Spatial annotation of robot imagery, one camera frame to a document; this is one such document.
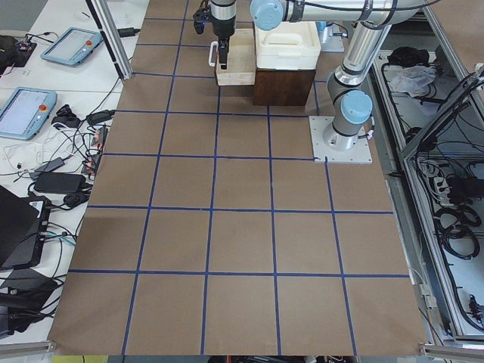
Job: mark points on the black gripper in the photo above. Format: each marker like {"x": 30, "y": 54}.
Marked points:
{"x": 221, "y": 27}

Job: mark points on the light wooden drawer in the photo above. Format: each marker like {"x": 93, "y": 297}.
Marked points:
{"x": 241, "y": 65}

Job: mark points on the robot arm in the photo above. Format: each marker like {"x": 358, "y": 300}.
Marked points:
{"x": 373, "y": 20}
{"x": 223, "y": 14}

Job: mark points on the dark brown wooden cabinet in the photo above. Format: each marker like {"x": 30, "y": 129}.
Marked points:
{"x": 282, "y": 87}

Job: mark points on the white plastic tray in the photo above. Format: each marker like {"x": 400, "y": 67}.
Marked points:
{"x": 290, "y": 46}

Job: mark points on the blue teach pendant far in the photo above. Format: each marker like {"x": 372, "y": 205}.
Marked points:
{"x": 73, "y": 47}

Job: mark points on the blue teach pendant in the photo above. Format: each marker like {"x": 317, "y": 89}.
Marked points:
{"x": 25, "y": 112}
{"x": 73, "y": 47}

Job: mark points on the blue teach pendant near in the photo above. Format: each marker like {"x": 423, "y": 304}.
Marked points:
{"x": 25, "y": 112}

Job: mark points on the black power brick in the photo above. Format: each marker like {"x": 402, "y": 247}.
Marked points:
{"x": 59, "y": 183}

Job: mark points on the white drawer handle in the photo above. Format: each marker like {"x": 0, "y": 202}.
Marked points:
{"x": 213, "y": 54}

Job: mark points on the aluminium frame post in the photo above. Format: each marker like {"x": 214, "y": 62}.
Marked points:
{"x": 104, "y": 21}

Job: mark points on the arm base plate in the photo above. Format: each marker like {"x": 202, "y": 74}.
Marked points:
{"x": 330, "y": 147}

